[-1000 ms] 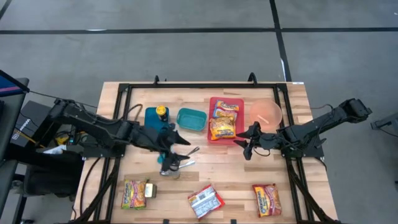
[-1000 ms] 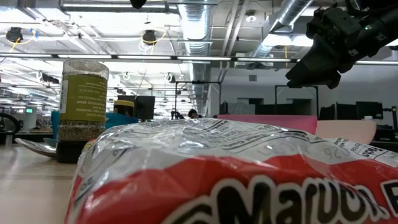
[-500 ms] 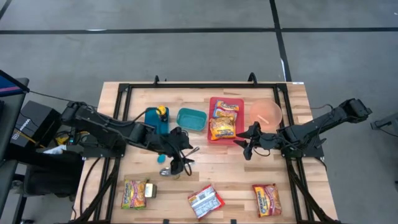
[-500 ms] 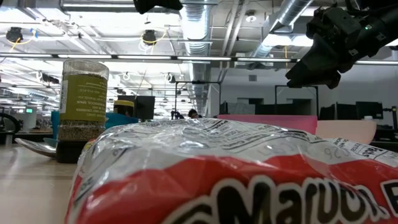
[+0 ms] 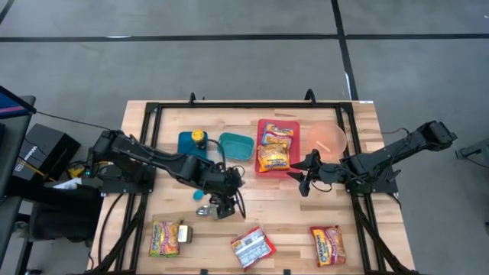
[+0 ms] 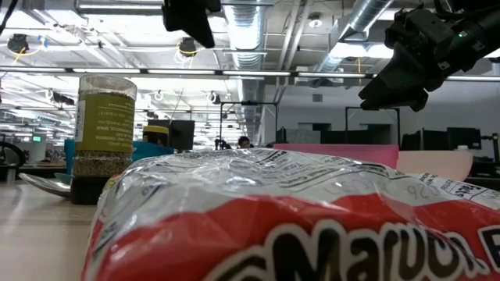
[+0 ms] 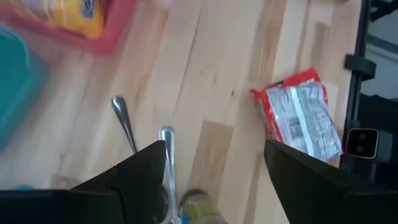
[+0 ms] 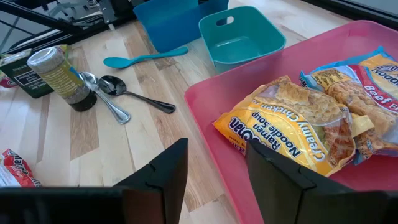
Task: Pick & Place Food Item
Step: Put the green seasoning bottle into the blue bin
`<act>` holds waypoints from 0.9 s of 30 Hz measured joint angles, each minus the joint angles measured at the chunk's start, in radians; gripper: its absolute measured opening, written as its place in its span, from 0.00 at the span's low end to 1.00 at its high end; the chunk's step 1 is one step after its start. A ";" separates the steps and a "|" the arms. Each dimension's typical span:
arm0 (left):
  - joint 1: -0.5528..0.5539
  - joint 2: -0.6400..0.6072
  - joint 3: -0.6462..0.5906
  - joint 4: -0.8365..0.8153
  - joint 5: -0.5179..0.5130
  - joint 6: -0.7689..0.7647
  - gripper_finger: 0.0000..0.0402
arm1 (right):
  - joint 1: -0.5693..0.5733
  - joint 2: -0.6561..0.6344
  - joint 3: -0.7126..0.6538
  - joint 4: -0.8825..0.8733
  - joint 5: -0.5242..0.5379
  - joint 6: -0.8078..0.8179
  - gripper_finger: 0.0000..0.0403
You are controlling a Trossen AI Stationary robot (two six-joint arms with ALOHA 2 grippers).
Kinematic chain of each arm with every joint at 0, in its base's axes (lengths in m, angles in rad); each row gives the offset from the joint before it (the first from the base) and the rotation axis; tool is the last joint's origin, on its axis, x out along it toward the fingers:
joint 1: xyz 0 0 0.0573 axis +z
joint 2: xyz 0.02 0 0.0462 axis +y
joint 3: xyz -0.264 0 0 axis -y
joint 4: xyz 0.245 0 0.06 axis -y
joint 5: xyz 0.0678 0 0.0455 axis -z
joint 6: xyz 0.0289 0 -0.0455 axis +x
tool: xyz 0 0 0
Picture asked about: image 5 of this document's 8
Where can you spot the pink green ramen packet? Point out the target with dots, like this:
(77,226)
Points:
(164,238)

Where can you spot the small white label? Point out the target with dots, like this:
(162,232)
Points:
(366,102)

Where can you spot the small pale tin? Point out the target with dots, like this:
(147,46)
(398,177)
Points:
(185,233)

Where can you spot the red ramen packet silver back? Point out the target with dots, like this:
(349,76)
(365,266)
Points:
(252,246)

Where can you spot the white cloth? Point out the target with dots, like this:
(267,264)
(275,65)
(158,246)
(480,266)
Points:
(68,185)

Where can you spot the translucent orange plastic bowl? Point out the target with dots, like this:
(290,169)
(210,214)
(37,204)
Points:
(332,133)

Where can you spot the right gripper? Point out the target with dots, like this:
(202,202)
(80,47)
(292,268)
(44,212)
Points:
(328,172)

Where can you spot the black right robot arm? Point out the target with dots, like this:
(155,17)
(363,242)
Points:
(401,149)

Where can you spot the red orange ramen packet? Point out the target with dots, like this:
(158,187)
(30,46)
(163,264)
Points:
(328,246)

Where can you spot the red rectangular plastic tray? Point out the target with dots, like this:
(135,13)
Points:
(295,145)

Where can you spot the silver metal spoon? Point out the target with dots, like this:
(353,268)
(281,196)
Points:
(201,211)

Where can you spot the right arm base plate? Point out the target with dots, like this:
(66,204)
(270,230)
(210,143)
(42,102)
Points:
(382,187)

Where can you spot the small teal plastic basket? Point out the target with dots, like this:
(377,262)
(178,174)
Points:
(237,147)

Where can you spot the blue rectangular plastic bin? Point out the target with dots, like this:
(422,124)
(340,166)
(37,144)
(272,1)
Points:
(185,145)

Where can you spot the black metal table frame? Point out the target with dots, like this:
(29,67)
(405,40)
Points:
(248,105)

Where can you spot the black box white print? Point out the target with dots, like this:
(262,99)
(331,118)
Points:
(42,153)

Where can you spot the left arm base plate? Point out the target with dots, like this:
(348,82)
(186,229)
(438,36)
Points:
(126,188)

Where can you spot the black desk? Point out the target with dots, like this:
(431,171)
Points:
(11,153)

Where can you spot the black bag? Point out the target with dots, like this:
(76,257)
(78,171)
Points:
(57,217)

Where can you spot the black monitor blue screen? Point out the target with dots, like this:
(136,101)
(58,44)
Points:
(11,105)

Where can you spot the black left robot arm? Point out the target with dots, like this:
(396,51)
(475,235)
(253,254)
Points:
(153,160)

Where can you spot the yellow blue ramen packet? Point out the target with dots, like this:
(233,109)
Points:
(277,131)

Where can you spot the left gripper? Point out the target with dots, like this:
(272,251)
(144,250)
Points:
(225,181)

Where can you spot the teal plastic spoon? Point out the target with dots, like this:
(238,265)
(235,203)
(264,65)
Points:
(198,195)

